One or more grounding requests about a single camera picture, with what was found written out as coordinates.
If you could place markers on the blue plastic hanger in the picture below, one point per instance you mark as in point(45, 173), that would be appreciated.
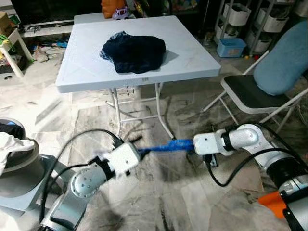
point(168, 146)

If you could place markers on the navy blue garment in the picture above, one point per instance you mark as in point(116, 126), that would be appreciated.
point(134, 53)

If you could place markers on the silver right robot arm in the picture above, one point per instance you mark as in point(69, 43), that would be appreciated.
point(245, 137)

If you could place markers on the orange printed t-shirt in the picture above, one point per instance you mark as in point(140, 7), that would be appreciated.
point(272, 202)

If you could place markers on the grey white folding chair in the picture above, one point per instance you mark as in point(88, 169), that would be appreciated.
point(245, 94)

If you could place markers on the light blue plastic basket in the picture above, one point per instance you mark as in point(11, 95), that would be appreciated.
point(231, 48)

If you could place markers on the white folding table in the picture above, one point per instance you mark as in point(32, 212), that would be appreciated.
point(183, 48)

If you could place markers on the light blue cushion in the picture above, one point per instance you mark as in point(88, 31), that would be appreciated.
point(284, 62)

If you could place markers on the white tiered storage rack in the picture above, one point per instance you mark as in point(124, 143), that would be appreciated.
point(236, 13)
point(274, 21)

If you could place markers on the purple toy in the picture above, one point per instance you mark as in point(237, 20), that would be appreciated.
point(120, 13)

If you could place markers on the grey laundry basin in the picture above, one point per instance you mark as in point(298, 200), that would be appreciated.
point(31, 154)

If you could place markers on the orange plush toy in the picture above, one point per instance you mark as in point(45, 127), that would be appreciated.
point(111, 7)

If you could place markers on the low white table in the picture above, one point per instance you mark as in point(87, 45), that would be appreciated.
point(91, 18)

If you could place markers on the black garment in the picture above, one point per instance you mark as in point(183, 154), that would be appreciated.
point(12, 129)

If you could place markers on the white television shelf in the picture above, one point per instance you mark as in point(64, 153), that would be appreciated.
point(48, 30)

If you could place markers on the black television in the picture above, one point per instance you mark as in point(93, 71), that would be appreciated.
point(53, 9)

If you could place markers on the small white side table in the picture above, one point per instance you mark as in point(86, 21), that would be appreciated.
point(13, 62)

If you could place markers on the cardboard box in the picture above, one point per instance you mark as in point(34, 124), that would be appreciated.
point(5, 21)

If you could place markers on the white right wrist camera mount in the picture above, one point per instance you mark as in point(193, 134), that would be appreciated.
point(208, 143)

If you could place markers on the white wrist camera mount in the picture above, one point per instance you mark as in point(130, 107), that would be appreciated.
point(122, 158)
point(208, 143)

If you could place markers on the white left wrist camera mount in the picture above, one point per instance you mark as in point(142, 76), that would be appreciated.
point(122, 158)

